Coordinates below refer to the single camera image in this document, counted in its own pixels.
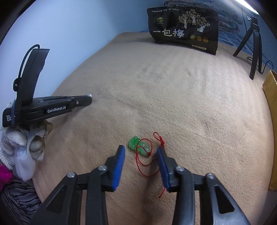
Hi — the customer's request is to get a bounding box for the left gloved hand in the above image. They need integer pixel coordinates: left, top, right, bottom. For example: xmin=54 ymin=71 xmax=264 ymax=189
xmin=1 ymin=120 xmax=53 ymax=181

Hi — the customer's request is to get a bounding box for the green jade pendant red cord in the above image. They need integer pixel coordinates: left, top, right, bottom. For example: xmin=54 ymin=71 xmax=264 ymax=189
xmin=128 ymin=131 xmax=168 ymax=199

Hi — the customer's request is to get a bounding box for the blue patterned bed sheet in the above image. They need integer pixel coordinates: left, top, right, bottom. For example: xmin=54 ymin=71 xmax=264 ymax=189
xmin=218 ymin=30 xmax=243 ymax=48

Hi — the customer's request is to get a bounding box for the black plum snack bag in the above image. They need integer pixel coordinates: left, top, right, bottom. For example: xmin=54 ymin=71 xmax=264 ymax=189
xmin=146 ymin=7 xmax=219 ymax=55

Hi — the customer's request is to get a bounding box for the brown cardboard box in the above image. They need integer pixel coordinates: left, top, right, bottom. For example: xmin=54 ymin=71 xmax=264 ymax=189
xmin=262 ymin=69 xmax=277 ymax=192

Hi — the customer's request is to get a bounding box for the black tripod stand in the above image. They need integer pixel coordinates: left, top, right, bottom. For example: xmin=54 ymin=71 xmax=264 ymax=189
xmin=232 ymin=16 xmax=263 ymax=81

